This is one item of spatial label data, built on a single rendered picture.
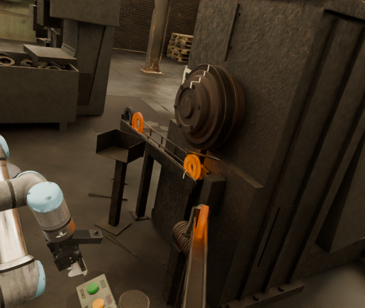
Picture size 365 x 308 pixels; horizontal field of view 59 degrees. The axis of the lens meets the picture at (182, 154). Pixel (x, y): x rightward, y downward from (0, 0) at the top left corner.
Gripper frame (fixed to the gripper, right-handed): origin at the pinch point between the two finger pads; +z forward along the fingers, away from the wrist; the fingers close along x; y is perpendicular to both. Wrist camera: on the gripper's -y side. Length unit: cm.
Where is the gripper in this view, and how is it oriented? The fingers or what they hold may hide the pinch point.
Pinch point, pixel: (85, 271)
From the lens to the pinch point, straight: 124.0
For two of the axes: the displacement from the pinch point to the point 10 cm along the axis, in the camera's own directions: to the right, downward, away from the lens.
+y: -8.7, 3.5, -3.5
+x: 4.8, 4.2, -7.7
